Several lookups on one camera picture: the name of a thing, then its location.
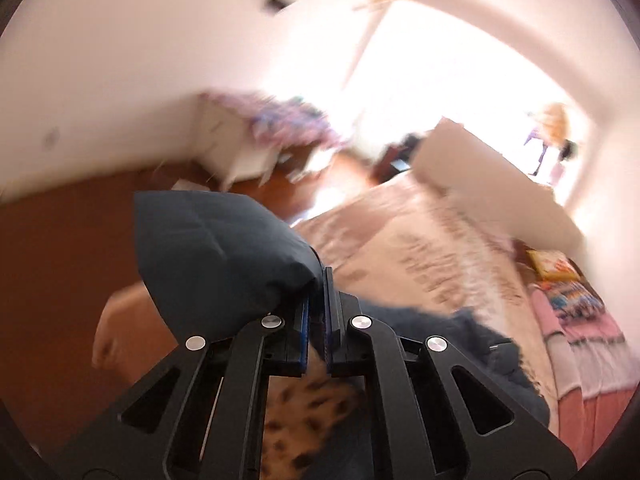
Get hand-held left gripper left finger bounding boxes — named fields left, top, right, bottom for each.
left=52, top=285, right=314, bottom=480

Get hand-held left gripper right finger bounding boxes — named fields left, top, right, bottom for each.
left=323, top=266, right=577, bottom=480

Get dark blue padded jacket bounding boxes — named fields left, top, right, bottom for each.
left=134, top=191, right=551, bottom=480

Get hanging clothes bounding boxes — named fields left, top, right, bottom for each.
left=522, top=102, right=582, bottom=177

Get bed with beige bedspread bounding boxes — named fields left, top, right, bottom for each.
left=92, top=175, right=566, bottom=480

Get white cabinet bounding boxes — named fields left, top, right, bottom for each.
left=192, top=92, right=281, bottom=191

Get beige headboard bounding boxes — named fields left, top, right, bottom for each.
left=410, top=117, right=588, bottom=253

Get colourful printed pillow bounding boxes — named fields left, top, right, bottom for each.
left=527, top=249, right=607, bottom=322

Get pink patchwork quilt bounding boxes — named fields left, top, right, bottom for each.
left=525, top=280, right=640, bottom=466

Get bright window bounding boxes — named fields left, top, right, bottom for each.
left=345, top=0, right=596, bottom=201

